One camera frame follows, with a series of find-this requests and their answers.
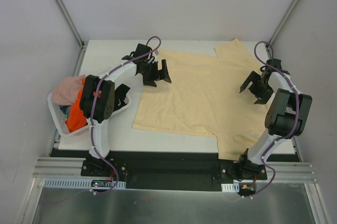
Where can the blue t shirt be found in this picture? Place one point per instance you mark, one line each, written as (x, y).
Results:
(65, 110)

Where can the pink t shirt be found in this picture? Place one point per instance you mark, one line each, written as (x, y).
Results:
(65, 93)

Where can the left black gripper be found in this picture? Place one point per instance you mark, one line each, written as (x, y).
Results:
(153, 73)

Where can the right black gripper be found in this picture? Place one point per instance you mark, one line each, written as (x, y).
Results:
(259, 89)

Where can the aluminium frame post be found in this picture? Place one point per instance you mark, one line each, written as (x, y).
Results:
(286, 16)
(61, 6)

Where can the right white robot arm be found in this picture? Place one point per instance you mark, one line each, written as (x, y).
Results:
(285, 118)

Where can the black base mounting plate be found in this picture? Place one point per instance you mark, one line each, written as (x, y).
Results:
(167, 180)

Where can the left white cable duct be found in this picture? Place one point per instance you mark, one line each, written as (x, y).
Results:
(83, 184)

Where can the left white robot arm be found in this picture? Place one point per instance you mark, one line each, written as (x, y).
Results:
(104, 94)

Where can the right aluminium frame post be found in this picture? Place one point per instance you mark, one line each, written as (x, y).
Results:
(286, 16)

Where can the cream yellow t shirt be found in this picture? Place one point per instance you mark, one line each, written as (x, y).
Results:
(204, 99)

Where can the white plastic laundry basket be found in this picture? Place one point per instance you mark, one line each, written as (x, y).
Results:
(60, 118)

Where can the white cable duct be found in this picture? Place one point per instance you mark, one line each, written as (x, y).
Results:
(83, 184)
(234, 187)

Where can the black t shirt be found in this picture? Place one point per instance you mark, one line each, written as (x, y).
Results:
(120, 96)

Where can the right white cable duct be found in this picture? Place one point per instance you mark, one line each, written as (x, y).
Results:
(234, 187)

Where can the left aluminium frame post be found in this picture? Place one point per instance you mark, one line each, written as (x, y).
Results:
(61, 6)

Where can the orange t shirt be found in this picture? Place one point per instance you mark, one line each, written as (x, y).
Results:
(76, 119)

